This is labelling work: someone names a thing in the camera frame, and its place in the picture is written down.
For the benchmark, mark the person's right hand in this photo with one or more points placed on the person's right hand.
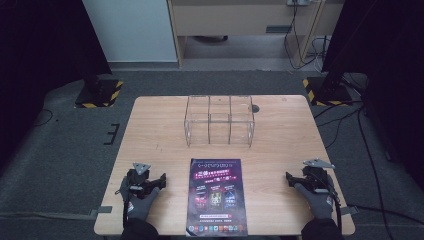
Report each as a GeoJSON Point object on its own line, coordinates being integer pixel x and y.
{"type": "Point", "coordinates": [318, 205]}

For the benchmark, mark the white power strip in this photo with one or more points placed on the white power strip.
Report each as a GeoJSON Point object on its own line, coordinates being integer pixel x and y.
{"type": "Point", "coordinates": [298, 2]}

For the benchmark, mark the purple printed magazine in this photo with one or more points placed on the purple printed magazine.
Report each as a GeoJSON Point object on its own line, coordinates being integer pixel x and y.
{"type": "Point", "coordinates": [216, 196]}

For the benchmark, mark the black stand pole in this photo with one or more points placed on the black stand pole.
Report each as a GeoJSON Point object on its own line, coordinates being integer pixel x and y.
{"type": "Point", "coordinates": [92, 83]}
{"type": "Point", "coordinates": [331, 81]}

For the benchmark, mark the black striped stand base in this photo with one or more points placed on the black striped stand base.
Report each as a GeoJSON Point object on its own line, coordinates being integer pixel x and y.
{"type": "Point", "coordinates": [325, 95]}
{"type": "Point", "coordinates": [103, 96]}

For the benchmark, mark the black curtain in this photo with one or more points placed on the black curtain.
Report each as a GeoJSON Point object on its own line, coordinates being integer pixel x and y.
{"type": "Point", "coordinates": [40, 46]}
{"type": "Point", "coordinates": [383, 43]}

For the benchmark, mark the light wooden desk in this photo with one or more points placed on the light wooden desk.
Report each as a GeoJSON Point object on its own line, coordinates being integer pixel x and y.
{"type": "Point", "coordinates": [233, 20]}

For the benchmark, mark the clear acrylic divided organizer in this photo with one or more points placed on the clear acrylic divided organizer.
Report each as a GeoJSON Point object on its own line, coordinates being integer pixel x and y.
{"type": "Point", "coordinates": [218, 121]}

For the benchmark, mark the black table grommet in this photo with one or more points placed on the black table grommet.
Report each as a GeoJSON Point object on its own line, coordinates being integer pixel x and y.
{"type": "Point", "coordinates": [255, 108]}

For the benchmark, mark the white cabinet panel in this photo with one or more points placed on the white cabinet panel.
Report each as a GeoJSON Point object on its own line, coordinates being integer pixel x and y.
{"type": "Point", "coordinates": [130, 30]}

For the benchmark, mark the grey tape strip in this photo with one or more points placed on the grey tape strip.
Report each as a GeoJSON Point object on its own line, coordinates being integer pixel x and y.
{"type": "Point", "coordinates": [103, 210]}
{"type": "Point", "coordinates": [350, 210]}

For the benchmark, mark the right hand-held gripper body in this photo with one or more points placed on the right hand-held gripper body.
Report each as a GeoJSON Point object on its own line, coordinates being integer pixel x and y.
{"type": "Point", "coordinates": [316, 176]}

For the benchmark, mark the person's left hand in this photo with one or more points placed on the person's left hand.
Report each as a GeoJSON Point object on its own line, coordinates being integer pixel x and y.
{"type": "Point", "coordinates": [140, 208]}

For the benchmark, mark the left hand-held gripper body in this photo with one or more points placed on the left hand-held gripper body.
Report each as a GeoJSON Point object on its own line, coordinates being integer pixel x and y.
{"type": "Point", "coordinates": [138, 181]}

